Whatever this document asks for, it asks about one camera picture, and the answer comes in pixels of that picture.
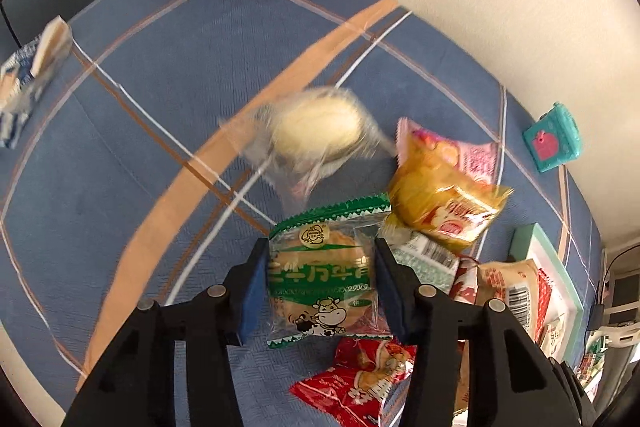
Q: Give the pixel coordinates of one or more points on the pink snack packet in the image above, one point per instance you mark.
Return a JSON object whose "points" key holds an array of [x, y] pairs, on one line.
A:
{"points": [[475, 159]]}

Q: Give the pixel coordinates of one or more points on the yellow snack packet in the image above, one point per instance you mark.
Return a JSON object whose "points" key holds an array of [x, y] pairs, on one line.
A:
{"points": [[435, 192]]}

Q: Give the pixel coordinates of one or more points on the red cartoon snack packet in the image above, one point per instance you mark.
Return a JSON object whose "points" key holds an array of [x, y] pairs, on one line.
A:
{"points": [[360, 382]]}

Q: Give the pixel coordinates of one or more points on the green-rimmed white tray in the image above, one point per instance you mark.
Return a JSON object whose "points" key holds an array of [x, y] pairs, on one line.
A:
{"points": [[530, 239]]}

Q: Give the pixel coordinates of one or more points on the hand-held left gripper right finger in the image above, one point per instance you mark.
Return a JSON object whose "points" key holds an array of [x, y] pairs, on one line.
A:
{"points": [[395, 302]]}

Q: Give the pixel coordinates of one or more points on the small teal tin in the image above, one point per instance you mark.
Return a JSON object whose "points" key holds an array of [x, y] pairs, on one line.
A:
{"points": [[550, 142]]}

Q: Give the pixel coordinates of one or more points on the clear-wrapped white bun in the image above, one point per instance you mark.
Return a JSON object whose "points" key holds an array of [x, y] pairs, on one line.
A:
{"points": [[315, 127]]}

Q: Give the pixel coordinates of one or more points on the green cow snack packet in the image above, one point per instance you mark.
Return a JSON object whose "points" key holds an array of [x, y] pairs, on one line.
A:
{"points": [[320, 277]]}

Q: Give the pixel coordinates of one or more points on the black power adapter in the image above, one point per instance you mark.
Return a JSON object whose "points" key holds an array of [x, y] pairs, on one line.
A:
{"points": [[598, 317]]}

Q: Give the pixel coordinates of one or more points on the blue and white packet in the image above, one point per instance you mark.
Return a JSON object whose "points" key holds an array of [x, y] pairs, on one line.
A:
{"points": [[25, 77]]}

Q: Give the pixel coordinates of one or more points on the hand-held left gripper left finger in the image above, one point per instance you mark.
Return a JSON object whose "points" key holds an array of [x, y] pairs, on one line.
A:
{"points": [[252, 302]]}

